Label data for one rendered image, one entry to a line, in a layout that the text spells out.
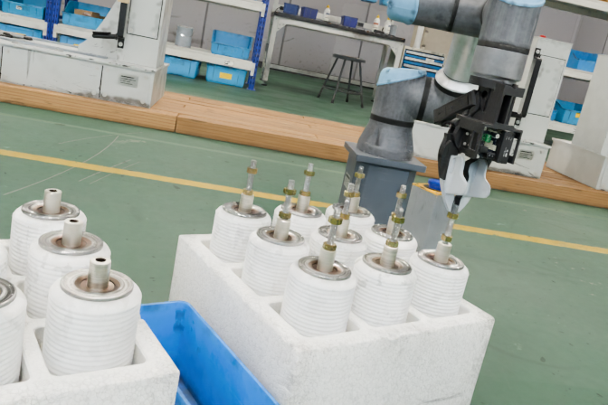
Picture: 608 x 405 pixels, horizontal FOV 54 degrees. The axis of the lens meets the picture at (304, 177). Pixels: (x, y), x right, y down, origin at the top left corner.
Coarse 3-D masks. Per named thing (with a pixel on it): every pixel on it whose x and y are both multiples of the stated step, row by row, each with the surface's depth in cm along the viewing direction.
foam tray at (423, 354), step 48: (192, 240) 102; (192, 288) 98; (240, 288) 87; (240, 336) 85; (288, 336) 76; (336, 336) 79; (384, 336) 82; (432, 336) 88; (480, 336) 95; (288, 384) 75; (336, 384) 79; (384, 384) 85; (432, 384) 91
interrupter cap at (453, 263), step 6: (420, 252) 96; (426, 252) 97; (432, 252) 98; (420, 258) 94; (426, 258) 95; (432, 258) 96; (450, 258) 97; (456, 258) 97; (432, 264) 92; (438, 264) 92; (444, 264) 94; (450, 264) 95; (456, 264) 94; (462, 264) 95
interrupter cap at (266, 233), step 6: (264, 228) 93; (270, 228) 94; (258, 234) 89; (264, 234) 90; (270, 234) 91; (294, 234) 93; (300, 234) 93; (270, 240) 88; (276, 240) 88; (282, 240) 89; (288, 240) 90; (294, 240) 90; (300, 240) 91; (288, 246) 88; (294, 246) 88
